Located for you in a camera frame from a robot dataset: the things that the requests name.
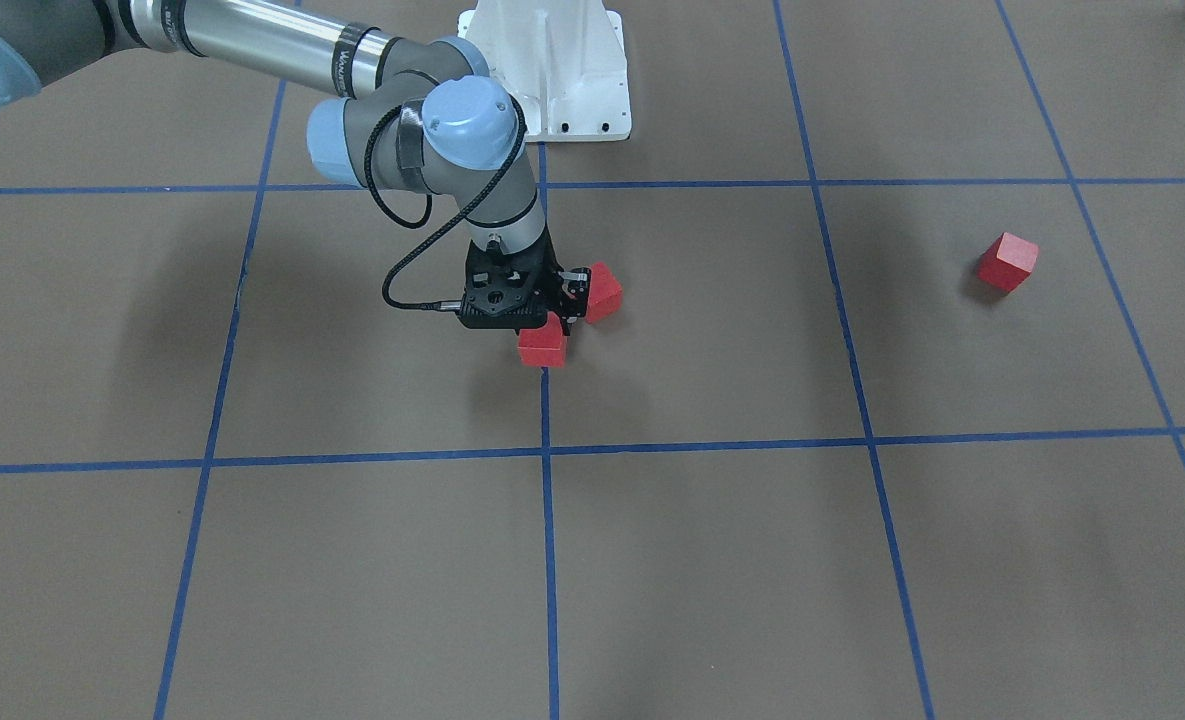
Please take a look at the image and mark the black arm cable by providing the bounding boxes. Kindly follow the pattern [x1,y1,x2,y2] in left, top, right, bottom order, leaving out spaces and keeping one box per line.
[361,97,529,313]

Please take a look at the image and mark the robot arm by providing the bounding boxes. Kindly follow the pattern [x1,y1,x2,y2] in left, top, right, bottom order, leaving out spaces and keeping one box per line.
[0,1,598,334]

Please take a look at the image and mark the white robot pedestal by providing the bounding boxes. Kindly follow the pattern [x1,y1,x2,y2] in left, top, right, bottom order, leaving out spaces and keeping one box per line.
[457,1,633,143]

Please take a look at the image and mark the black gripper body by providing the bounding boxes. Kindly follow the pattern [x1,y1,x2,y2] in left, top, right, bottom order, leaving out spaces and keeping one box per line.
[532,225,565,313]

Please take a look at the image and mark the red block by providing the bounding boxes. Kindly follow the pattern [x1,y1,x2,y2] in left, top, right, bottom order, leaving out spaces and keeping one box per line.
[515,316,568,368]
[973,232,1040,293]
[584,263,624,324]

